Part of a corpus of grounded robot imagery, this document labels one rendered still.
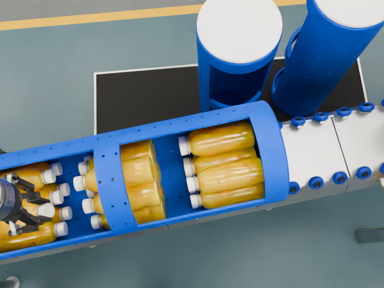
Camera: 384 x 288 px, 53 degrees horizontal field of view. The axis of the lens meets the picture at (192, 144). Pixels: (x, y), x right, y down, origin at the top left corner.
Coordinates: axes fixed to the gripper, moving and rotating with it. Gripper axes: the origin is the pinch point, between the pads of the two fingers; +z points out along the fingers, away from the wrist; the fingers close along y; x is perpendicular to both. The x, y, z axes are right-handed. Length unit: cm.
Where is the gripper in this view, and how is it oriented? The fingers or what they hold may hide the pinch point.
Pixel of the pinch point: (39, 210)
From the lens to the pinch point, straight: 103.0
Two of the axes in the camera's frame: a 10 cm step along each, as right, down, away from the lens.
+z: 0.5, 2.6, 9.6
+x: -9.8, 2.1, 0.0
